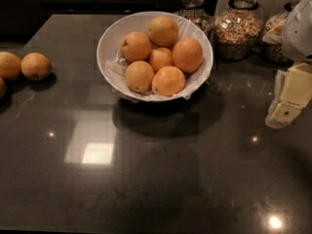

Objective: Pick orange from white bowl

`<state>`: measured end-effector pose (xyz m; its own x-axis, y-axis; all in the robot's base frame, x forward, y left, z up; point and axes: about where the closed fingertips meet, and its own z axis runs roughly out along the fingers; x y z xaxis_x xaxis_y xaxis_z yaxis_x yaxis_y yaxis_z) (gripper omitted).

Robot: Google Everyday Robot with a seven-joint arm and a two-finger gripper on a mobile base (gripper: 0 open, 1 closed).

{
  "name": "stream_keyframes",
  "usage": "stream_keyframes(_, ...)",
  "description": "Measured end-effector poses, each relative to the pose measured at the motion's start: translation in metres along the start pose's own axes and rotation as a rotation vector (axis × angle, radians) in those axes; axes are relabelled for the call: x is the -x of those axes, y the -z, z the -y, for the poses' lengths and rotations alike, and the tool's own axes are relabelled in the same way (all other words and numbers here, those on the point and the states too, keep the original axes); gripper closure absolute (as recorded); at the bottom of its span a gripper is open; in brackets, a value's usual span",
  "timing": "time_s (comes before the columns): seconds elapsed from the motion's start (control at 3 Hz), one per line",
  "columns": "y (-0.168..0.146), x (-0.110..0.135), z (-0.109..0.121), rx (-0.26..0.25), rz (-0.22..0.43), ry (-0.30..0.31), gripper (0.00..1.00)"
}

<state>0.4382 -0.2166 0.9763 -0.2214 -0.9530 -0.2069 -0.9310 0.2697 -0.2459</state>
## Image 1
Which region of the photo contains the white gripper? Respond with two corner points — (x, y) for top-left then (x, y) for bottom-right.
(262, 0), (312, 129)

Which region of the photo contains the white bowl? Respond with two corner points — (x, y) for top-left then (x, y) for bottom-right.
(96, 11), (215, 103)

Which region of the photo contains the centre small orange in bowl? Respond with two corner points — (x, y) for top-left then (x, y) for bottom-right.
(148, 47), (173, 72)

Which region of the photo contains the white plastic liner in bowl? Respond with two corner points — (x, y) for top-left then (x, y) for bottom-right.
(103, 18), (213, 102)

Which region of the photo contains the right glass jar with grains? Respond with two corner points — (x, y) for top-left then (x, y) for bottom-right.
(260, 0), (300, 65)

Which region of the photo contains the glass jar with grains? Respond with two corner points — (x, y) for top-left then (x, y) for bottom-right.
(260, 0), (300, 65)
(214, 0), (263, 61)

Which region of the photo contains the middle glass jar with grains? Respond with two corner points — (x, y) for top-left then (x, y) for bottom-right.
(214, 0), (263, 61)

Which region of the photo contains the left glass jar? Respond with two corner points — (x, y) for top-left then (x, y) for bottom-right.
(175, 0), (214, 37)

